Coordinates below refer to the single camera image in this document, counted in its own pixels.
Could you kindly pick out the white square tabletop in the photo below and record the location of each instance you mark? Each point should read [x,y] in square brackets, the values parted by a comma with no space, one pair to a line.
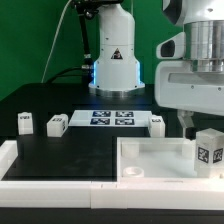
[169,159]

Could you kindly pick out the black camera stand pole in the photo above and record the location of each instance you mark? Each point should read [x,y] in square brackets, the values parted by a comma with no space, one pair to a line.
[87,10]

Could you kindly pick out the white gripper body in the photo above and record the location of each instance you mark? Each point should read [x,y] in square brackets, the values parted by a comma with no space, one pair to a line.
[177,87]

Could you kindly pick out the white AprilTag base sheet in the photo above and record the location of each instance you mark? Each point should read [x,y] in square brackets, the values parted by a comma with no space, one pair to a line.
[110,118]

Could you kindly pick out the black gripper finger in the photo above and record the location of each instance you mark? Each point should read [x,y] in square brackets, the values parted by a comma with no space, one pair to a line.
[185,119]

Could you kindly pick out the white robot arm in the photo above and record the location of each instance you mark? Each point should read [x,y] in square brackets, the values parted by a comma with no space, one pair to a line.
[128,45]

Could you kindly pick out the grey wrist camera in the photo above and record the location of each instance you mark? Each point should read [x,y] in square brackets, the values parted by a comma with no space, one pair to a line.
[173,48]

